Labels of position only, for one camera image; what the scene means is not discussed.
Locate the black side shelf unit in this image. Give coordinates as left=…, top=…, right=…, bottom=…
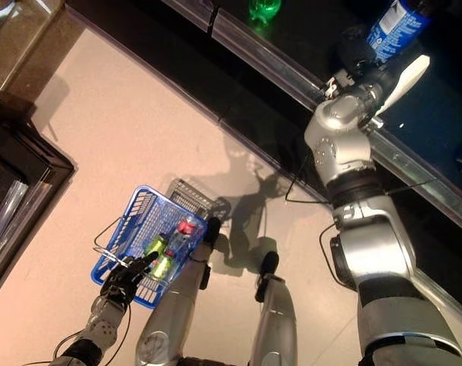
left=0, top=91, right=78, bottom=298

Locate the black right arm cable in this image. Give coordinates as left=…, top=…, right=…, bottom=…
left=284, top=158, right=436, bottom=287

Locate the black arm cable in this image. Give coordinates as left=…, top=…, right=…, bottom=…
left=51, top=304, right=133, bottom=366
left=284, top=158, right=436, bottom=287

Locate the black metal shelf board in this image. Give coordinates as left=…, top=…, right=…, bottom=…
left=160, top=0, right=462, bottom=230

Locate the small Pepsi cola bottle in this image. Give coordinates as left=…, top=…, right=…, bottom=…
left=365, top=0, right=435, bottom=65

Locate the red-capped clear water bottle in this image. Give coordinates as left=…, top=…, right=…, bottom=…
left=165, top=217, right=201, bottom=268

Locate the black base shelf board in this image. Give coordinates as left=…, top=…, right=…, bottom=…
left=65, top=0, right=462, bottom=321

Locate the dark robot pelvis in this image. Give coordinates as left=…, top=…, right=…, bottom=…
left=173, top=354, right=255, bottom=366

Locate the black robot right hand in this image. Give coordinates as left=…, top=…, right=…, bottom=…
left=332, top=24, right=403, bottom=92

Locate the blue plastic shopping basket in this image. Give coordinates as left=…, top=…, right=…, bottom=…
left=91, top=185, right=209, bottom=309

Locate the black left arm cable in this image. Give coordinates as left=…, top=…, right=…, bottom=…
left=51, top=304, right=133, bottom=366

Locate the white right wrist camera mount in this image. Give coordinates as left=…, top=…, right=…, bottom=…
left=375, top=54, right=432, bottom=115

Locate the green Sprite bottle yellow cap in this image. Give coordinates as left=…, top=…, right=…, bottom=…
left=248, top=0, right=284, bottom=27

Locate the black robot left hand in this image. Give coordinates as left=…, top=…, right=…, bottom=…
left=100, top=253, right=159, bottom=306

